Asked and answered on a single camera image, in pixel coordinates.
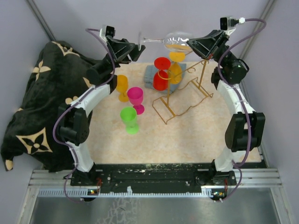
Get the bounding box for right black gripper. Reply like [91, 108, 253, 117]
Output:
[185, 30, 236, 68]

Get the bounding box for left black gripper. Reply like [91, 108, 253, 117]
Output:
[100, 35, 145, 74]

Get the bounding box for clear glass wine glass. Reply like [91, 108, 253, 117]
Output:
[138, 31, 193, 53]

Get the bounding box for red plastic wine glass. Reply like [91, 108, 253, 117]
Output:
[153, 57, 171, 91]

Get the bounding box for orange plastic wine glass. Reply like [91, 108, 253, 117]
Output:
[169, 52, 185, 84]

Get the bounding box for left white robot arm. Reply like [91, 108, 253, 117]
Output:
[53, 35, 146, 185]

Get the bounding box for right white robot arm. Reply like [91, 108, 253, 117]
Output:
[187, 30, 265, 185]

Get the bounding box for yellow plastic wine glass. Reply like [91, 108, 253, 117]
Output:
[116, 75, 129, 102]

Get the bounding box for pink plastic wine glass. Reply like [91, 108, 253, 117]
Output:
[127, 87, 145, 115]

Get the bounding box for green plastic wine glass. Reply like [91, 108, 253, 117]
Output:
[120, 107, 139, 134]

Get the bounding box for folded light blue jeans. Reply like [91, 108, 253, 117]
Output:
[143, 63, 186, 94]

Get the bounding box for black floral blanket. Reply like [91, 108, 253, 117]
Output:
[0, 41, 99, 172]

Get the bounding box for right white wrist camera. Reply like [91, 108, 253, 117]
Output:
[220, 16, 246, 31]

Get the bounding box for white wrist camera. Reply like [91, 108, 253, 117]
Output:
[99, 25, 115, 39]
[220, 16, 246, 31]

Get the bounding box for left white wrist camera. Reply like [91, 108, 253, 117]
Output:
[99, 25, 115, 39]

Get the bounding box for gold wire glass rack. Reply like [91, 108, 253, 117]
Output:
[152, 51, 214, 124]

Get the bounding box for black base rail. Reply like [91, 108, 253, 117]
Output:
[71, 163, 236, 194]

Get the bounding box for grey cable duct strip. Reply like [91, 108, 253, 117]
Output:
[37, 186, 225, 198]

